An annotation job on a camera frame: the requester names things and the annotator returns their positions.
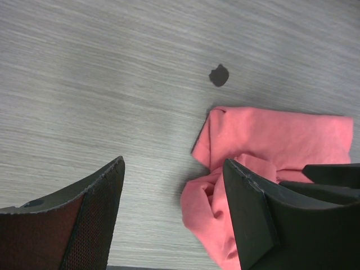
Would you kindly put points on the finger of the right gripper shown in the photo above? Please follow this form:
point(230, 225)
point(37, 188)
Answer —
point(333, 174)
point(331, 194)

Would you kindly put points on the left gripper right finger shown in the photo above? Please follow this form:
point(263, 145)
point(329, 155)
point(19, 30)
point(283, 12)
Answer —
point(277, 228)

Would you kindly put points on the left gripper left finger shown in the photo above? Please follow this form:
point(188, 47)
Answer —
point(71, 228)

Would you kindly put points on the pink t shirt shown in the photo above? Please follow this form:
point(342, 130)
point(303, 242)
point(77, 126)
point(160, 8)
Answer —
point(276, 145)

